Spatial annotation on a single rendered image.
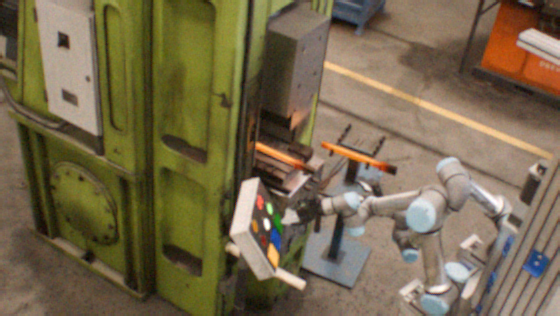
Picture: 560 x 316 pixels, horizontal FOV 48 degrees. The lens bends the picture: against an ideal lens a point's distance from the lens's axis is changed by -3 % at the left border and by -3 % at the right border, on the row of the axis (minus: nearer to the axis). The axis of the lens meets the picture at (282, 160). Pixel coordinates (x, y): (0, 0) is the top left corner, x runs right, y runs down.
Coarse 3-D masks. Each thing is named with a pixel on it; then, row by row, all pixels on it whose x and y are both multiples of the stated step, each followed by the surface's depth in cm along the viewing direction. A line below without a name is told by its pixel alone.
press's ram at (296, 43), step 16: (288, 16) 282; (304, 16) 284; (320, 16) 285; (272, 32) 270; (288, 32) 269; (304, 32) 271; (320, 32) 283; (272, 48) 274; (288, 48) 270; (304, 48) 276; (320, 48) 291; (272, 64) 279; (288, 64) 274; (304, 64) 282; (320, 64) 299; (272, 80) 283; (288, 80) 278; (304, 80) 289; (272, 96) 288; (288, 96) 283; (304, 96) 297; (288, 112) 288
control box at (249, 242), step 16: (240, 192) 277; (256, 192) 274; (240, 208) 268; (256, 208) 269; (272, 208) 286; (240, 224) 259; (256, 224) 264; (272, 224) 281; (240, 240) 258; (256, 240) 260; (256, 256) 262; (256, 272) 268; (272, 272) 267
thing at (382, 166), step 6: (324, 144) 352; (330, 144) 353; (336, 150) 350; (342, 150) 349; (348, 150) 350; (348, 156) 348; (354, 156) 347; (360, 156) 347; (372, 162) 344; (378, 162) 344; (384, 162) 343; (378, 168) 343; (384, 168) 343; (390, 168) 341; (396, 168) 340
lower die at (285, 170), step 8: (264, 144) 335; (272, 144) 336; (256, 152) 330; (264, 152) 329; (280, 152) 332; (288, 152) 332; (256, 160) 326; (264, 160) 325; (272, 160) 326; (280, 160) 325; (272, 168) 322; (280, 168) 321; (288, 168) 322; (280, 176) 318; (288, 176) 321; (280, 184) 320
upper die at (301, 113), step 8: (312, 96) 307; (304, 104) 301; (264, 112) 302; (272, 112) 299; (296, 112) 296; (304, 112) 305; (272, 120) 302; (280, 120) 299; (288, 120) 296; (296, 120) 301; (288, 128) 299
